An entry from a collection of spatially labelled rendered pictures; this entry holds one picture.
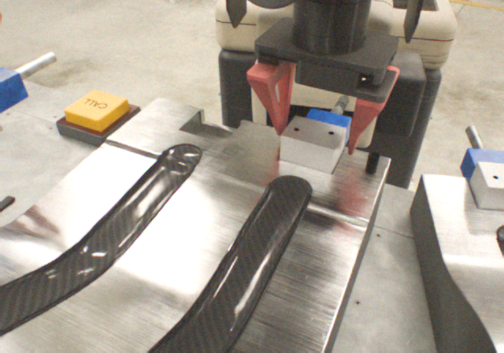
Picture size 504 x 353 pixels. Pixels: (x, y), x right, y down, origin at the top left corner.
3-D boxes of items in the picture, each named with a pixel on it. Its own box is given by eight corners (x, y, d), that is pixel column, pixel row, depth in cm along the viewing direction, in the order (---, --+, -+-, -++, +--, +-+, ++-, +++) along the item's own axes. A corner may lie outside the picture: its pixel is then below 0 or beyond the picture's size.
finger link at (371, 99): (366, 180, 35) (389, 79, 29) (287, 157, 38) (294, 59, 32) (383, 138, 40) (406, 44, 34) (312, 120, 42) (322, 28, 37)
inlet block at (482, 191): (442, 146, 51) (454, 107, 47) (485, 149, 50) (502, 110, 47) (468, 228, 41) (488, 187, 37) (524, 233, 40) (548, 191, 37)
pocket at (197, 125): (204, 135, 48) (201, 108, 46) (246, 147, 46) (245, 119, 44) (182, 158, 45) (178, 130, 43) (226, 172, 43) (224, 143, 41)
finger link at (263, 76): (319, 166, 37) (331, 68, 31) (245, 145, 39) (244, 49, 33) (341, 127, 41) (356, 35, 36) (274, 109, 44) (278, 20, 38)
